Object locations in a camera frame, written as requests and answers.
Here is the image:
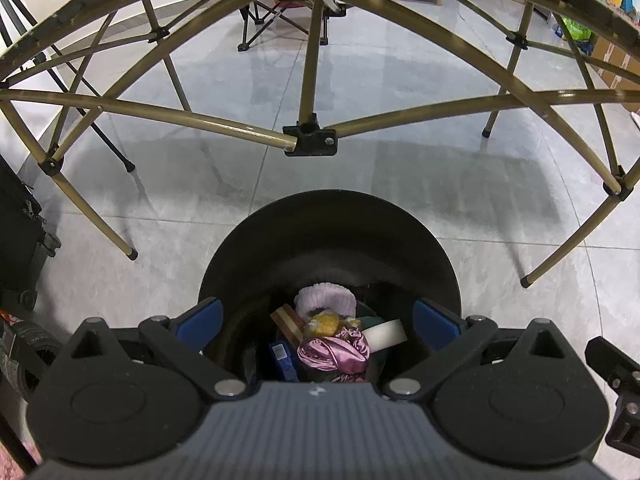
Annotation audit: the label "blue carton box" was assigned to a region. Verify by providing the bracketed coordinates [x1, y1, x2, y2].
[268, 341, 300, 382]

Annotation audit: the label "purple plush toy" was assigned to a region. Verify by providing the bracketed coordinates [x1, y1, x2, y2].
[293, 284, 357, 318]

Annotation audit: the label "tan folding table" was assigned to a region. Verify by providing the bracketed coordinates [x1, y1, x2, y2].
[0, 0, 640, 288]

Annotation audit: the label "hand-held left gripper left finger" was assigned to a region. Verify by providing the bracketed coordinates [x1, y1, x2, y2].
[70, 298, 251, 402]

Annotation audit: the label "pink satin cloth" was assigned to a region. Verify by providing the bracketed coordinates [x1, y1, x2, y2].
[297, 329, 371, 383]

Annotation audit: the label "yellow and white plush toy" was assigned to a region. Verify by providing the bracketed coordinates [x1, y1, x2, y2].
[302, 311, 362, 338]

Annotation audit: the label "cardboard boxes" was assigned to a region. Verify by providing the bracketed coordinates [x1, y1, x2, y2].
[585, 35, 640, 111]

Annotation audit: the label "black suitcase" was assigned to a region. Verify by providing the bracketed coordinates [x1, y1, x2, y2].
[0, 155, 63, 311]

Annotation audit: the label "brown striped box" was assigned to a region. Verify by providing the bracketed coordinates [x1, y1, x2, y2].
[270, 305, 306, 341]

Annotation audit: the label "green plastic bag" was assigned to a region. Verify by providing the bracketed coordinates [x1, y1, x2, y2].
[557, 15, 593, 43]

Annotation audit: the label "black round bin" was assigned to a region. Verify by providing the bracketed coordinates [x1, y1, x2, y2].
[197, 189, 462, 386]

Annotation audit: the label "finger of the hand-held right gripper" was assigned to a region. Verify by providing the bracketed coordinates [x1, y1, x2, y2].
[585, 336, 640, 456]

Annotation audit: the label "black folding chair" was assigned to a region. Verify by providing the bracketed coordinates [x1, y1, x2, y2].
[237, 0, 348, 52]

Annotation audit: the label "white foam block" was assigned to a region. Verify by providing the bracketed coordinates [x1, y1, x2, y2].
[364, 319, 407, 350]

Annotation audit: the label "black rubber wheel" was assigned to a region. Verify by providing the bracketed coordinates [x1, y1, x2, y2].
[0, 320, 61, 396]

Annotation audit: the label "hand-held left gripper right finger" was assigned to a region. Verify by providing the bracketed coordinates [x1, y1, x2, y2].
[384, 298, 573, 403]

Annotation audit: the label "pink fluffy cloth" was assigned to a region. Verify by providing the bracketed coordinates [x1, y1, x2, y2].
[0, 437, 33, 480]

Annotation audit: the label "black camera tripod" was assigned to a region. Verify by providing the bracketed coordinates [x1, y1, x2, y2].
[0, 0, 137, 173]

